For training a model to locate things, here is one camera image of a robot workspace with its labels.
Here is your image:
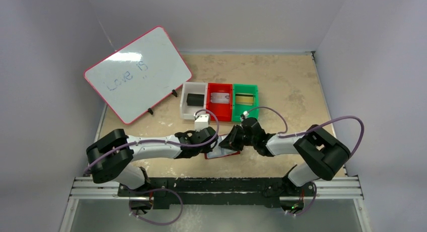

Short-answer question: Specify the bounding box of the black card in bin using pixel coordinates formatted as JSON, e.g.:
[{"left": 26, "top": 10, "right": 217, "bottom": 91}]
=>
[{"left": 186, "top": 93, "right": 205, "bottom": 107}]

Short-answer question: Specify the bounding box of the white plastic bin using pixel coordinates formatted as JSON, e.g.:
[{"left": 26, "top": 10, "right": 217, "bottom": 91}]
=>
[{"left": 180, "top": 82, "right": 207, "bottom": 120}]

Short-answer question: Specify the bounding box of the silver card in bin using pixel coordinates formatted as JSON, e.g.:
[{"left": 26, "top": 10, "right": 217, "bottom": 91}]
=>
[{"left": 210, "top": 93, "right": 230, "bottom": 104}]

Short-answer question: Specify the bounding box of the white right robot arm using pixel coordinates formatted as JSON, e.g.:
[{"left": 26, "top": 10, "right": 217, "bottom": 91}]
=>
[{"left": 219, "top": 117, "right": 351, "bottom": 187}]

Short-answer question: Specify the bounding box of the green plastic bin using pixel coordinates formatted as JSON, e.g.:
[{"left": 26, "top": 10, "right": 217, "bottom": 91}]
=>
[{"left": 232, "top": 84, "right": 259, "bottom": 122}]

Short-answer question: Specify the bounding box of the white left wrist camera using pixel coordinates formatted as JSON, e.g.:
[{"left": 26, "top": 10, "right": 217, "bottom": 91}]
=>
[{"left": 194, "top": 113, "right": 210, "bottom": 131}]

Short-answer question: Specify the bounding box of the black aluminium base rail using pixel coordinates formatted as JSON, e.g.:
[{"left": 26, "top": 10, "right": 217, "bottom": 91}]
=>
[{"left": 70, "top": 177, "right": 363, "bottom": 211}]

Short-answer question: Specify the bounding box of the gold card in bin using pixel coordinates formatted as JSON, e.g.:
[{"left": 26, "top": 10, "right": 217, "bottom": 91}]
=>
[{"left": 235, "top": 94, "right": 255, "bottom": 106}]

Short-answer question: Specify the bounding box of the red leather card holder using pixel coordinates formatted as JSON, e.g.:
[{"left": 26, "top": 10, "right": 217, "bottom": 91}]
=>
[{"left": 204, "top": 134, "right": 241, "bottom": 160}]

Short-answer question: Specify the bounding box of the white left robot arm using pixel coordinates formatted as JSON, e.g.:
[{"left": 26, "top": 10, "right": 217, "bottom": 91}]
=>
[{"left": 85, "top": 127, "right": 219, "bottom": 189}]

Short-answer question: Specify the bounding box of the pink framed whiteboard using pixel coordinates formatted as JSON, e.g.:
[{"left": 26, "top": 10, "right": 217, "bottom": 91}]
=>
[{"left": 84, "top": 26, "right": 192, "bottom": 124}]

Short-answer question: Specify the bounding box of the red plastic bin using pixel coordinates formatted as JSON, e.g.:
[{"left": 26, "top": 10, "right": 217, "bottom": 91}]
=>
[{"left": 206, "top": 83, "right": 233, "bottom": 122}]

